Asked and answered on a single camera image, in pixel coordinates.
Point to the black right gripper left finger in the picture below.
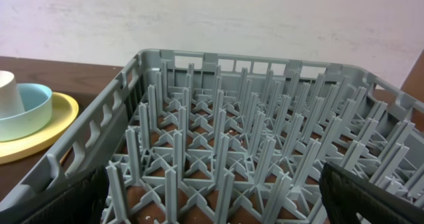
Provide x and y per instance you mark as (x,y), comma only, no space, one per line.
(79,199)

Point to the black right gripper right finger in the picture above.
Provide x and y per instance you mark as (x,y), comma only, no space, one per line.
(345,195)

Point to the grey dishwasher rack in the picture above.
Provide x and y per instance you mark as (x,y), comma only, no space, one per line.
(190,137)

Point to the yellow plate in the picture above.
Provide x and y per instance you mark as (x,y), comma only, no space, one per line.
(65,109)

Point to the light blue bowl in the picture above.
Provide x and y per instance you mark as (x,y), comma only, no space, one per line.
(37,102)

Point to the white cup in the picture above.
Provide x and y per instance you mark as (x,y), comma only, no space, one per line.
(10,98)

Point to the wooden partition board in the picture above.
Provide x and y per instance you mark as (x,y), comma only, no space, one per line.
(414,83)

